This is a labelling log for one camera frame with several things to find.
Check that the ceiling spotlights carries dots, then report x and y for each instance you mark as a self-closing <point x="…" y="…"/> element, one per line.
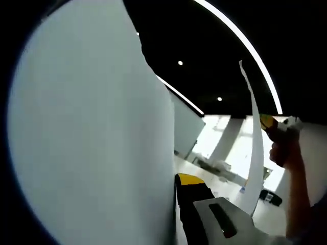
<point x="180" y="62"/>

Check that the long ceiling light strip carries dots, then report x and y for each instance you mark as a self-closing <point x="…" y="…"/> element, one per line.
<point x="181" y="95"/>
<point x="250" y="48"/>

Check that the white printing paper sheet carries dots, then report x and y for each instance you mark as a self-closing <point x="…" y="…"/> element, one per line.
<point x="89" y="127"/>
<point x="256" y="153"/>

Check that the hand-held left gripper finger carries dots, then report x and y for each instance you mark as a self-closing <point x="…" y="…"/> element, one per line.
<point x="217" y="222"/>

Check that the large whiteboard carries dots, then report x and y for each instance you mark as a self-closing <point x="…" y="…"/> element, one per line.
<point x="186" y="127"/>

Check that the large bright window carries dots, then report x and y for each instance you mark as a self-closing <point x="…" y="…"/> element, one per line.
<point x="212" y="135"/>
<point x="242" y="153"/>

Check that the person's right hand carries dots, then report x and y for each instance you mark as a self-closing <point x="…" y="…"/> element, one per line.
<point x="287" y="150"/>

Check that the window side desk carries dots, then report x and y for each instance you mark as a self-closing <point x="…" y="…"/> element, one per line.
<point x="217" y="167"/>

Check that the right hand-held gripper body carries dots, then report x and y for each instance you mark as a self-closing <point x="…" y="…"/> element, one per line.
<point x="291" y="125"/>

